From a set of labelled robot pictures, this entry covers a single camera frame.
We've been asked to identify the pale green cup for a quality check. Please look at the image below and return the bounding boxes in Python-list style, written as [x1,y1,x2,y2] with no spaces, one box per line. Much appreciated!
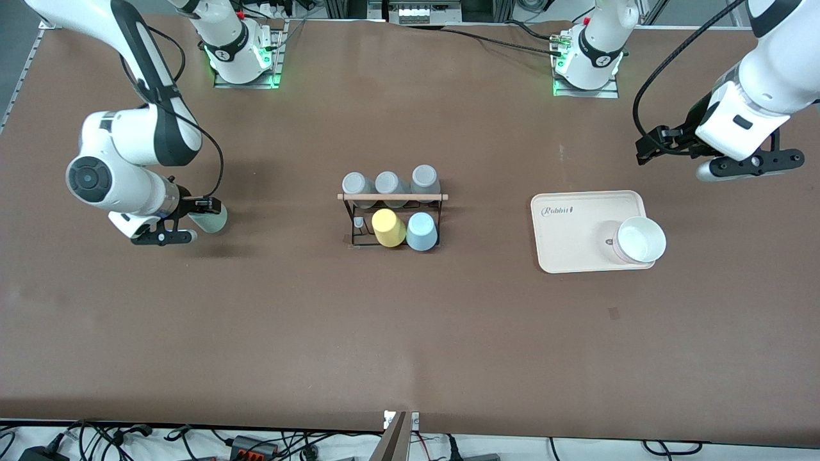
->
[189,204,229,235]

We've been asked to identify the light blue cup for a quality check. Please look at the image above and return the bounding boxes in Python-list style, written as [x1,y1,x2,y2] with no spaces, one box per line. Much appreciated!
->
[406,212,439,252]

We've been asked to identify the white bowl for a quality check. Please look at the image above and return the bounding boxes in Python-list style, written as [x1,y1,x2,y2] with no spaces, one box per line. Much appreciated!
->
[612,216,667,265]

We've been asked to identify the beige plastic tray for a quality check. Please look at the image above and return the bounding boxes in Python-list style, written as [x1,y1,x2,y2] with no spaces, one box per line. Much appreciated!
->
[530,190,657,275]

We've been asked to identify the grey cup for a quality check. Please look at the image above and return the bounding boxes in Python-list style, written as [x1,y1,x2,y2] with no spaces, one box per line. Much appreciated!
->
[375,171,411,209]
[341,172,379,209]
[410,165,441,204]

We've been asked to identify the yellow cup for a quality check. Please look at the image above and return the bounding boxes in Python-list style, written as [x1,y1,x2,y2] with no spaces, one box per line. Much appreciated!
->
[372,206,407,247]

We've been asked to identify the black orange connector block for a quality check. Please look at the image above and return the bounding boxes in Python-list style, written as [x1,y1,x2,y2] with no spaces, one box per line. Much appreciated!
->
[231,435,279,460]

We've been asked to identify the black power adapter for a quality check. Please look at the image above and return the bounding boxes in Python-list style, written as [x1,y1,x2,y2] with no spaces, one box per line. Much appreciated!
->
[18,445,71,461]

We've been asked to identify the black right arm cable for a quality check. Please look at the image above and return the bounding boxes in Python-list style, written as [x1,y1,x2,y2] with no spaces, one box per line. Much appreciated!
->
[119,22,225,204]

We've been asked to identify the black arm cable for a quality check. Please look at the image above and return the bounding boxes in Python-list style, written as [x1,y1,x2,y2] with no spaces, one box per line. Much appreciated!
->
[632,0,749,154]
[119,22,225,204]

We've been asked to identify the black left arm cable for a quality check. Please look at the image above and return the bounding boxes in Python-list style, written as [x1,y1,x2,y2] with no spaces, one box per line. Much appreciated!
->
[632,0,749,154]

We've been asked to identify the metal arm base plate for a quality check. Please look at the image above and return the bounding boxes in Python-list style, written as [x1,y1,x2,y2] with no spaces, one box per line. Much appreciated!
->
[552,29,620,99]
[213,19,286,89]

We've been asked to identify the short black table cable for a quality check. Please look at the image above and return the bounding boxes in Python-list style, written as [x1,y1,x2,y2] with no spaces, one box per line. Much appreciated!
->
[503,19,571,44]

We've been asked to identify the black wire cup rack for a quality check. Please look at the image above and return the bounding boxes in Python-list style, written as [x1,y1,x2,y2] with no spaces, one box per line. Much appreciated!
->
[337,191,449,249]

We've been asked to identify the long black table cable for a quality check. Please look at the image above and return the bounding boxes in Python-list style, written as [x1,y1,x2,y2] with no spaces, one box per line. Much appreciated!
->
[400,24,568,57]

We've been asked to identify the aluminium edge rail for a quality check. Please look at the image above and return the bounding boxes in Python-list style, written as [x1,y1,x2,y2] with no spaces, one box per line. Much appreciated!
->
[0,26,49,134]

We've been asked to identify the white mounting bracket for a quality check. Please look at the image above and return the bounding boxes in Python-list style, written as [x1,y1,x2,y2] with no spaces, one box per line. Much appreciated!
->
[383,410,420,431]

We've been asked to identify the black looped floor cable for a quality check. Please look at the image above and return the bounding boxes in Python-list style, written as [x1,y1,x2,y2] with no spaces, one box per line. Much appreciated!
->
[643,440,703,457]

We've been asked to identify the grey metal camera post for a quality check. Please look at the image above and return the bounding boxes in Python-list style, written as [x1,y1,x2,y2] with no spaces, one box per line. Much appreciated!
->
[368,411,411,461]

